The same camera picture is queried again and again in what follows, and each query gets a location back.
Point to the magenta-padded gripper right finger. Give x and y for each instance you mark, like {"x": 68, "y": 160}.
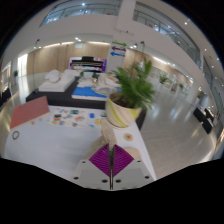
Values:
{"x": 121, "y": 160}

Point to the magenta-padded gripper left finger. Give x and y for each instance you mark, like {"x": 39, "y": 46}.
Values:
{"x": 100, "y": 160}

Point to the round orange sticker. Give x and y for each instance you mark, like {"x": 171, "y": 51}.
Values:
{"x": 128, "y": 136}

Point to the potted plant in striped pot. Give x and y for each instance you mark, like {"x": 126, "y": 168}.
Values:
{"x": 121, "y": 113}

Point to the white sheet with colourful stickers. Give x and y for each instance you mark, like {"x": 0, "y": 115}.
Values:
{"x": 71, "y": 116}

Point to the black display platform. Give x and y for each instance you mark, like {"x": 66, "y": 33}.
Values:
{"x": 60, "y": 98}

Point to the pink rectangular board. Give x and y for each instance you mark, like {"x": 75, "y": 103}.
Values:
{"x": 28, "y": 111}

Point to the distant potted plant in white planter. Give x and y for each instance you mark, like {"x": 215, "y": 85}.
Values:
{"x": 163, "y": 79}

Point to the group of black chairs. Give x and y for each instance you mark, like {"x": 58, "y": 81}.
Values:
{"x": 204, "y": 119}

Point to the black piano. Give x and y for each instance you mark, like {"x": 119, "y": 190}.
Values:
{"x": 87, "y": 63}

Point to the sign with coloured arrows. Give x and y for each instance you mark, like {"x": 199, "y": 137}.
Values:
{"x": 118, "y": 49}

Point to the black pole stand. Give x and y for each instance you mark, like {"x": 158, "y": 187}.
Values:
{"x": 35, "y": 66}

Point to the small distant potted plant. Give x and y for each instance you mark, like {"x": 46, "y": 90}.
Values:
{"x": 15, "y": 73}

